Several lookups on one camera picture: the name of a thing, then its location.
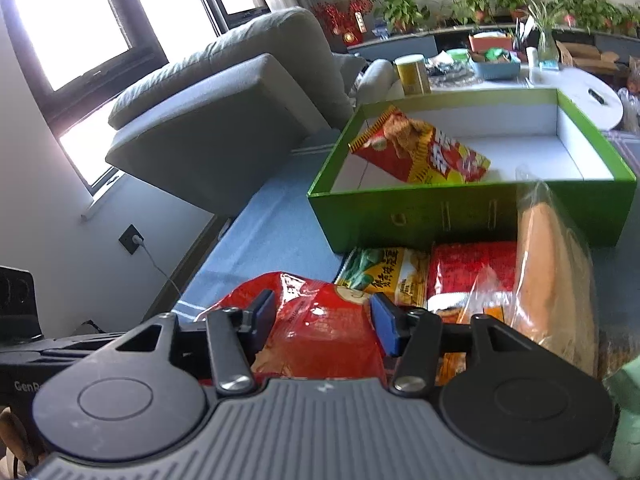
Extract green yellow snack packet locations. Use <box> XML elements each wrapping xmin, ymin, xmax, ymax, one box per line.
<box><xmin>334</xmin><ymin>247</ymin><xmax>431</xmax><ymax>308</ymax></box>

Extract spider plant in glass vase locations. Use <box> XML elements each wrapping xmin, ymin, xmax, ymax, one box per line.
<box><xmin>525</xmin><ymin>2</ymin><xmax>561</xmax><ymax>61</ymax></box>

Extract bread loaf in clear bag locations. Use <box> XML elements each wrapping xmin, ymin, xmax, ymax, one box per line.
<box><xmin>515</xmin><ymin>162</ymin><xmax>601</xmax><ymax>376</ymax></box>

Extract orange snack packet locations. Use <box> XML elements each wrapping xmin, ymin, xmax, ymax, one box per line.
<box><xmin>434</xmin><ymin>305</ymin><xmax>506</xmax><ymax>387</ymax></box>

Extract red box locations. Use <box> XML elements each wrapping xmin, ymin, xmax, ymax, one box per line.
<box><xmin>469</xmin><ymin>32</ymin><xmax>516</xmax><ymax>53</ymax></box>

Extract dark framed window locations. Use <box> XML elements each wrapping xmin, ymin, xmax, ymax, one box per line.
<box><xmin>0</xmin><ymin>0</ymin><xmax>273</xmax><ymax>196</ymax></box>

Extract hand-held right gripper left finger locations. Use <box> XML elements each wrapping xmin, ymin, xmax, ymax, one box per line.
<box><xmin>115</xmin><ymin>289</ymin><xmax>278</xmax><ymax>395</ymax></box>

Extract potted green plant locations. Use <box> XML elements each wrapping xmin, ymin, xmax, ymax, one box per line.
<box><xmin>372</xmin><ymin>0</ymin><xmax>431</xmax><ymax>33</ymax></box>
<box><xmin>452</xmin><ymin>0</ymin><xmax>528</xmax><ymax>23</ymax></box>
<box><xmin>547</xmin><ymin>0</ymin><xmax>640</xmax><ymax>36</ymax></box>

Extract blue mat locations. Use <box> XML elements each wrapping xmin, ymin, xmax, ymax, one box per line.
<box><xmin>172</xmin><ymin>135</ymin><xmax>640</xmax><ymax>381</ymax></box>

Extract black wall socket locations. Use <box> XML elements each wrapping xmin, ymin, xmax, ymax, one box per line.
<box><xmin>119</xmin><ymin>224</ymin><xmax>146</xmax><ymax>256</ymax></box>

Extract white power cable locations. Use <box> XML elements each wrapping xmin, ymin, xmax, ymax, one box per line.
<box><xmin>137</xmin><ymin>242</ymin><xmax>186</xmax><ymax>301</ymax></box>

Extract white round table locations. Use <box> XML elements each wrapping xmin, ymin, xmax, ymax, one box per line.
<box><xmin>390</xmin><ymin>62</ymin><xmax>623</xmax><ymax>133</ymax></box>

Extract grey sofa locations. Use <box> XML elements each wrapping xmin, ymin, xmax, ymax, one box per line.
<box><xmin>105</xmin><ymin>6</ymin><xmax>358</xmax><ymax>218</ymax></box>

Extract red foil snack packet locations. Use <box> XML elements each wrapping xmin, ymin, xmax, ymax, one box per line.
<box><xmin>427</xmin><ymin>241</ymin><xmax>518</xmax><ymax>313</ymax></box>

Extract green cardboard box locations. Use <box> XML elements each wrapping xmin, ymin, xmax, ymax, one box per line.
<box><xmin>306</xmin><ymin>87</ymin><xmax>638</xmax><ymax>255</ymax></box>

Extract grey television cabinet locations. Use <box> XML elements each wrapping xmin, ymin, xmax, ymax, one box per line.
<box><xmin>347</xmin><ymin>22</ymin><xmax>640</xmax><ymax>66</ymax></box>

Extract blue tray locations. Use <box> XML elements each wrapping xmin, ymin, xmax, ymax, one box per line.
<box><xmin>470</xmin><ymin>52</ymin><xmax>522</xmax><ymax>81</ymax></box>

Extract open cardboard box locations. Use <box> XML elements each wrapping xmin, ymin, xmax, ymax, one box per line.
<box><xmin>557</xmin><ymin>40</ymin><xmax>631</xmax><ymax>73</ymax></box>

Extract red yellow chip bag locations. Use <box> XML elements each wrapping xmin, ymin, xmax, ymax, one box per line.
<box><xmin>348</xmin><ymin>105</ymin><xmax>492</xmax><ymax>184</ymax></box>

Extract white pillow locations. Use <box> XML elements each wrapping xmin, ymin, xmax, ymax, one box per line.
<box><xmin>355</xmin><ymin>59</ymin><xmax>401</xmax><ymax>106</ymax></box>

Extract red crinkled chips bag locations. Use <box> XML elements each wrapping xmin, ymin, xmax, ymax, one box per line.
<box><xmin>192</xmin><ymin>271</ymin><xmax>388</xmax><ymax>381</ymax></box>

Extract clear plastic bag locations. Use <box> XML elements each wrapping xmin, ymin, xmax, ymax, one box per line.
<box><xmin>617</xmin><ymin>57</ymin><xmax>640</xmax><ymax>131</ymax></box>

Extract yellow canister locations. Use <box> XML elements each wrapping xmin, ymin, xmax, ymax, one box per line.
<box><xmin>394</xmin><ymin>54</ymin><xmax>432</xmax><ymax>97</ymax></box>

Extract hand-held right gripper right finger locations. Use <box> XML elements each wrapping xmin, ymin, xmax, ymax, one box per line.
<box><xmin>371</xmin><ymin>291</ymin><xmax>545</xmax><ymax>395</ymax></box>

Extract mint green object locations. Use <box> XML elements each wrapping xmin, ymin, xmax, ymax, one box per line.
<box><xmin>602</xmin><ymin>355</ymin><xmax>640</xmax><ymax>480</ymax></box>

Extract red flower decoration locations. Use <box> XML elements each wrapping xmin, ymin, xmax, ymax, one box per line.
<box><xmin>312</xmin><ymin>0</ymin><xmax>383</xmax><ymax>43</ymax></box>

